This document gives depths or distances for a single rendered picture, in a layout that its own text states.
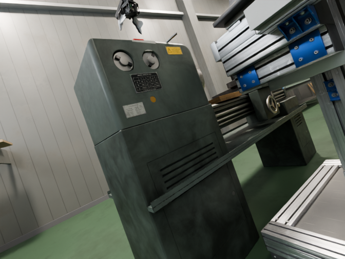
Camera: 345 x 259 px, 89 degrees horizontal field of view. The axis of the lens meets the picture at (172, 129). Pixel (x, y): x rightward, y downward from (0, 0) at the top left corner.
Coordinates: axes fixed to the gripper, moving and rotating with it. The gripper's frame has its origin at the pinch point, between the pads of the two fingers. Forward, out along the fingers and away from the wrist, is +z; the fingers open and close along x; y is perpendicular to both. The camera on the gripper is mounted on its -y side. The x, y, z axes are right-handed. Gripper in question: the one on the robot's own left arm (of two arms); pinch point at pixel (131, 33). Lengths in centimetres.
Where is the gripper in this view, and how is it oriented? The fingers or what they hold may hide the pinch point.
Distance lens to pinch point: 120.6
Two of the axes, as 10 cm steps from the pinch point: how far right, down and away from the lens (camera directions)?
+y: 7.4, -0.2, -6.8
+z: 1.8, 9.7, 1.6
